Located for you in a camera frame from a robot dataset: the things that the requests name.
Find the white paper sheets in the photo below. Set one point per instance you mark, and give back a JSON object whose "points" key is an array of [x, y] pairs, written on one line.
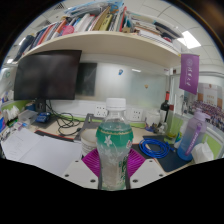
{"points": [[50, 153]]}

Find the clear plastic box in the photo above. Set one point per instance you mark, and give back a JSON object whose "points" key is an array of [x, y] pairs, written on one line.
{"points": [[27, 116]]}

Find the white wall socket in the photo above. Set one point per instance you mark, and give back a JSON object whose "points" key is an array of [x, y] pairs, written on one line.
{"points": [[137, 114], [100, 110]]}

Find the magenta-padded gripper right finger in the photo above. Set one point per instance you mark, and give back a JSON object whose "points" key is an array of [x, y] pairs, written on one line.
{"points": [[146, 171]]}

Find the black red-edged desk mat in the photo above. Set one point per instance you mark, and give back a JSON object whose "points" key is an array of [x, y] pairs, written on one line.
{"points": [[135, 141]]}

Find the group photo poster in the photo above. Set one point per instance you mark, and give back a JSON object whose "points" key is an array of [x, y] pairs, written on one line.
{"points": [[210, 110]]}

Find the blue sticker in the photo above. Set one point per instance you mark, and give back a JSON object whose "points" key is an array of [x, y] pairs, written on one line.
{"points": [[120, 71]]}

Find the ceiling light panels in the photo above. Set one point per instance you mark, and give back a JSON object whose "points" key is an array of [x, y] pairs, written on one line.
{"points": [[190, 39]]}

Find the dark wine bottle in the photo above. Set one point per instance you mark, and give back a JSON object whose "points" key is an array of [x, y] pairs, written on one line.
{"points": [[164, 106]]}

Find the purple hanging pennant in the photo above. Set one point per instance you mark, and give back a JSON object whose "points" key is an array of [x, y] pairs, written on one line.
{"points": [[189, 73]]}

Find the blue desktop device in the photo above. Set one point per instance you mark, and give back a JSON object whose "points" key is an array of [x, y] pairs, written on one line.
{"points": [[42, 117]]}

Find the white ceramic jar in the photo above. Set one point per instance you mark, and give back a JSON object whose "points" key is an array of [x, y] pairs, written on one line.
{"points": [[153, 119]]}

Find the orange sticker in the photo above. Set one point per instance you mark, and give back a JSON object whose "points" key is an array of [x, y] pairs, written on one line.
{"points": [[146, 86]]}

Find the grey metal laptop stand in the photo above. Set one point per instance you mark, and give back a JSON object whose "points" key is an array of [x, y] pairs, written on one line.
{"points": [[87, 121]]}

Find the green-label clear drink bottle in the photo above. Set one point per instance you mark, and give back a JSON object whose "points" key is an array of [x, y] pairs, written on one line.
{"points": [[113, 143]]}

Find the purple plastic water bottle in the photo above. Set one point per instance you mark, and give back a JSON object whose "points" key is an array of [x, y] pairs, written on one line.
{"points": [[191, 136]]}

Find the white tissue pack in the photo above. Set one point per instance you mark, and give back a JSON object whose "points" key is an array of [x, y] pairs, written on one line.
{"points": [[11, 114]]}

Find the crumpled white tissue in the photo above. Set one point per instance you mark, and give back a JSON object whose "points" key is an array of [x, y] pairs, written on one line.
{"points": [[201, 153]]}

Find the black computer monitor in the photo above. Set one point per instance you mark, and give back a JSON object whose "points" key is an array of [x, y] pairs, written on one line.
{"points": [[46, 75]]}

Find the green drinking glass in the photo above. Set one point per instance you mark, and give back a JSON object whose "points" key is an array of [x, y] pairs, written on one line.
{"points": [[174, 126]]}

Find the wall shelf with books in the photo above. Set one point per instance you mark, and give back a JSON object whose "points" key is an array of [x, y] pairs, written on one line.
{"points": [[106, 43]]}

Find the dark blue mouse pad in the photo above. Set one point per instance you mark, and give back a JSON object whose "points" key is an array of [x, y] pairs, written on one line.
{"points": [[170, 163]]}

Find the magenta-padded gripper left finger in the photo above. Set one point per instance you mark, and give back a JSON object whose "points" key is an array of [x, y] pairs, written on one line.
{"points": [[81, 171]]}

